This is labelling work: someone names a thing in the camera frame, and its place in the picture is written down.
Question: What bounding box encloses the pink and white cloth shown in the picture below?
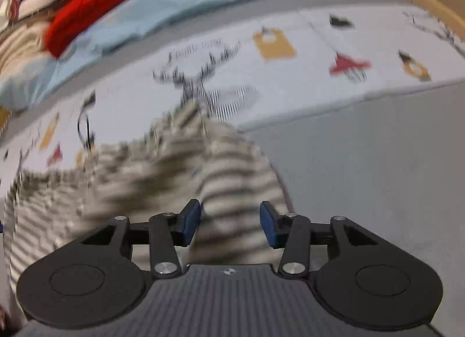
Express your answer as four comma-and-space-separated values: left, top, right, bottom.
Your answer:
6, 0, 23, 21

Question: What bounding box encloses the cream folded blanket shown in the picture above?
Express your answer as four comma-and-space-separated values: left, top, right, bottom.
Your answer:
0, 19, 55, 81

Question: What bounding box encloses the black white striped hooded top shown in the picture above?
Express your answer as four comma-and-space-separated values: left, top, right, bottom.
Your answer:
3, 99, 296, 288

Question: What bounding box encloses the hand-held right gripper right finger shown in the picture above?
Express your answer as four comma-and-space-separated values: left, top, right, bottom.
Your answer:
260, 201, 383, 279

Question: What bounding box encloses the grey printed bed sheet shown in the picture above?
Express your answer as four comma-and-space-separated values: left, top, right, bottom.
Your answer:
0, 0, 465, 316

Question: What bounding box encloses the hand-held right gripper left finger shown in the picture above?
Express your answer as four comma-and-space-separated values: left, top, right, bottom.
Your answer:
78, 199, 201, 279

